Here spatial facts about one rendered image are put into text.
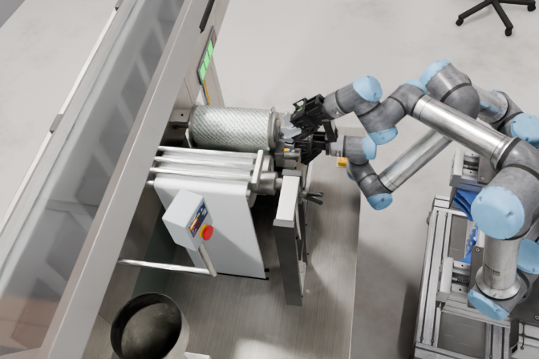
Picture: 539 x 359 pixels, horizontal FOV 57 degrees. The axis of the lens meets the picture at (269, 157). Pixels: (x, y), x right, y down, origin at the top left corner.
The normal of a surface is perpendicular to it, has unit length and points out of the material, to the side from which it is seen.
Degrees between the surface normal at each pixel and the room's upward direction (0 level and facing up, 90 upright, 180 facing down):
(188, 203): 0
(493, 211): 83
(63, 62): 0
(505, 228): 83
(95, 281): 47
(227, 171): 0
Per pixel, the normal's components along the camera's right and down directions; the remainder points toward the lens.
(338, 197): -0.09, -0.58
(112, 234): 0.66, -0.33
